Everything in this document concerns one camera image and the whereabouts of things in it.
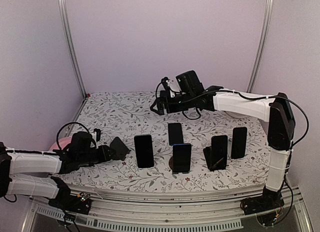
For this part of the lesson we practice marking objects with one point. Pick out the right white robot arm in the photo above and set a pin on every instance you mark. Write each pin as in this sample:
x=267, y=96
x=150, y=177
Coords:
x=275, y=111

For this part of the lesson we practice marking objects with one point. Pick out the black phone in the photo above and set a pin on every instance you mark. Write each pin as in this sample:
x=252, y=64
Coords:
x=181, y=158
x=220, y=141
x=239, y=141

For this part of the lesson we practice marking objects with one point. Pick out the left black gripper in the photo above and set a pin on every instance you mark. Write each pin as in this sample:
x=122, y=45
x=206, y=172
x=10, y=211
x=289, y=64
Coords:
x=105, y=154

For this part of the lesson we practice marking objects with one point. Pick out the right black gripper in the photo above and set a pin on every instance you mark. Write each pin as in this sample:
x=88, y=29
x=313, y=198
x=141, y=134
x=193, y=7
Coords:
x=170, y=109

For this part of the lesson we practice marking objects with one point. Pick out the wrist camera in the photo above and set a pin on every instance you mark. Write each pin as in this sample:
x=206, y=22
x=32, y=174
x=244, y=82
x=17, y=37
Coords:
x=166, y=82
x=96, y=134

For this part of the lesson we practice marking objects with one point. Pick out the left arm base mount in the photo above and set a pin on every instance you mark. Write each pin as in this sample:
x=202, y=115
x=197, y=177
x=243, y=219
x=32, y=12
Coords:
x=65, y=201

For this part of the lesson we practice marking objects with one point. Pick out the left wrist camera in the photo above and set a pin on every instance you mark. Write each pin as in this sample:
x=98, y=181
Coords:
x=96, y=134

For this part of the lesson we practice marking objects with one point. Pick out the black folding phone stand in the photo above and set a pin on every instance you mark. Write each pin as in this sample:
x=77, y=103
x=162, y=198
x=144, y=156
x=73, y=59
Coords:
x=208, y=159

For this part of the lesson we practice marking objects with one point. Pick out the black phone front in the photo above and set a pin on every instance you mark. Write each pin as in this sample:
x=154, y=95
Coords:
x=220, y=141

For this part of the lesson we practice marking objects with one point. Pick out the right aluminium frame post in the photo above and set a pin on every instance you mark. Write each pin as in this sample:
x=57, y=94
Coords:
x=267, y=17

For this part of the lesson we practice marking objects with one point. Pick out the blue phone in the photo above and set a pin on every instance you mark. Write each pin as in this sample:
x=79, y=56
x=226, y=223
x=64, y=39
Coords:
x=175, y=134

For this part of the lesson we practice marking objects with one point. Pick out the white patterned plate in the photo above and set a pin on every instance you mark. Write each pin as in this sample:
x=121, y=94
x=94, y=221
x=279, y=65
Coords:
x=235, y=115

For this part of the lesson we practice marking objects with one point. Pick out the front aluminium rail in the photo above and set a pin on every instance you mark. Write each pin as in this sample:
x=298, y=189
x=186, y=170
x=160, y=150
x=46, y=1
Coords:
x=207, y=211

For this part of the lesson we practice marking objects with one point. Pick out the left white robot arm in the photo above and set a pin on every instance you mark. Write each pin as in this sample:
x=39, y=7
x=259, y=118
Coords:
x=35, y=173

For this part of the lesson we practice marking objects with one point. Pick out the floral table mat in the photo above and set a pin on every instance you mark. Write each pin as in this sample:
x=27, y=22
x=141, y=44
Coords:
x=125, y=115

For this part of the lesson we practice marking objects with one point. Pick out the black stand wooden base front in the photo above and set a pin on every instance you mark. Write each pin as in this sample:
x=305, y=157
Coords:
x=170, y=164

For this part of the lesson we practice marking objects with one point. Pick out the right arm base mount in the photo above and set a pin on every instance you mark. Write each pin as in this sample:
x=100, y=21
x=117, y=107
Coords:
x=269, y=200

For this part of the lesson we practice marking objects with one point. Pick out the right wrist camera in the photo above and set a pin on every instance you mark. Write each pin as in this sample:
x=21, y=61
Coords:
x=166, y=82

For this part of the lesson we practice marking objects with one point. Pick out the aluminium frame post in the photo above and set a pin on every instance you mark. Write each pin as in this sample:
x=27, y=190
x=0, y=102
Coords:
x=267, y=17
x=62, y=5

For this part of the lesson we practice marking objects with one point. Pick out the left aluminium frame post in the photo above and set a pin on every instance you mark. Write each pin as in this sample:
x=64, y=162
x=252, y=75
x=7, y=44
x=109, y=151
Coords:
x=62, y=5

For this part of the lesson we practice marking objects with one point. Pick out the pink bowl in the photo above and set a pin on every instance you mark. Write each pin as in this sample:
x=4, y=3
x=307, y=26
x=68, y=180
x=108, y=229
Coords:
x=63, y=142

